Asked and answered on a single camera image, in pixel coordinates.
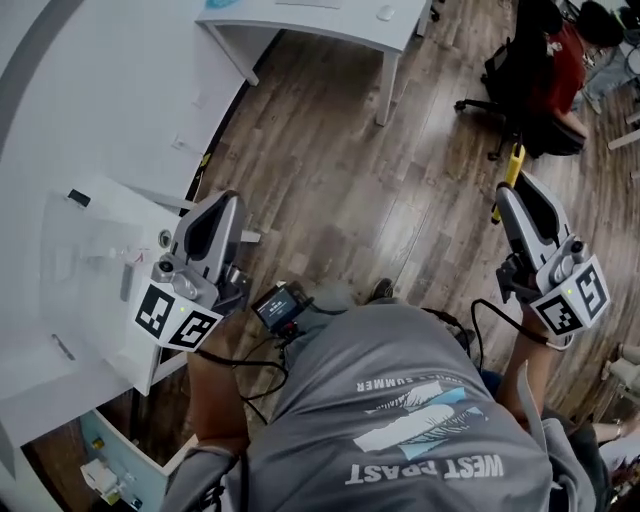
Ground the small black screen device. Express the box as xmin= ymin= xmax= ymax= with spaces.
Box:
xmin=249 ymin=281 xmax=314 ymax=334

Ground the white cardboard box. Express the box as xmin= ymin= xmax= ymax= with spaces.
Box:
xmin=79 ymin=458 xmax=121 ymax=494

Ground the person's right forearm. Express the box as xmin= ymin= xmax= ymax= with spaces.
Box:
xmin=494 ymin=304 xmax=554 ymax=426

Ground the white table with grommet hole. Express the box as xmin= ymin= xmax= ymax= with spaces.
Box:
xmin=0 ymin=174 xmax=201 ymax=397

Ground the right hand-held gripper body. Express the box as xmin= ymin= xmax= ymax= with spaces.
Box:
xmin=495 ymin=240 xmax=612 ymax=336

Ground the yellow plastic tool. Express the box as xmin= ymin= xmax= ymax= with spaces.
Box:
xmin=489 ymin=141 xmax=527 ymax=225

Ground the person's left forearm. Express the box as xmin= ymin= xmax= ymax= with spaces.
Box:
xmin=187 ymin=319 xmax=251 ymax=449

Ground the person's right shoe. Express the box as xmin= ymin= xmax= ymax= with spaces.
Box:
xmin=370 ymin=277 xmax=395 ymax=305

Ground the flat grey bar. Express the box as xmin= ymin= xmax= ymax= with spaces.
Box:
xmin=118 ymin=263 xmax=136 ymax=303

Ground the grey shoulder strap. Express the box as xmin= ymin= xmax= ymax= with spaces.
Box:
xmin=516 ymin=359 xmax=550 ymax=449

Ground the grey metal tool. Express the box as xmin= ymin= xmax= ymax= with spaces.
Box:
xmin=49 ymin=332 xmax=77 ymax=362

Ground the light blue table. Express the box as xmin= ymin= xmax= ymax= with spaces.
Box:
xmin=78 ymin=408 xmax=169 ymax=512

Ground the black office chair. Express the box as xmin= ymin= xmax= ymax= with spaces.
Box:
xmin=453 ymin=0 xmax=587 ymax=162

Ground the clear bottle with red mark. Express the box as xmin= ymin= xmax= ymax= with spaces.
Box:
xmin=108 ymin=245 xmax=150 ymax=265

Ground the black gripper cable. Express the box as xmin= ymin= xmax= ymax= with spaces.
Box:
xmin=469 ymin=298 xmax=551 ymax=346

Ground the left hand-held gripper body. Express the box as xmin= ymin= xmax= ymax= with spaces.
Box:
xmin=134 ymin=252 xmax=251 ymax=354

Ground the person's grey printed t-shirt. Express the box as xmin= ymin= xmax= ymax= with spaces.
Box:
xmin=162 ymin=302 xmax=601 ymax=512

